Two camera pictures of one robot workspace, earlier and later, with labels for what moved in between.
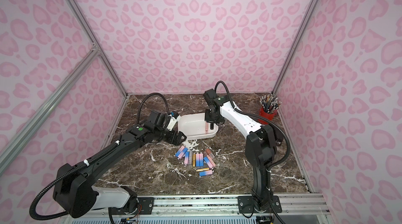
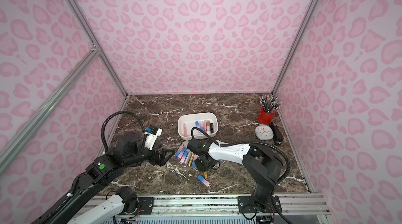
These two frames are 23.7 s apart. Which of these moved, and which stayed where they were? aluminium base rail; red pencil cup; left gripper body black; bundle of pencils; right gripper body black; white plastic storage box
Moved: left gripper body black; right gripper body black
Stayed: white plastic storage box; bundle of pencils; aluminium base rail; red pencil cup
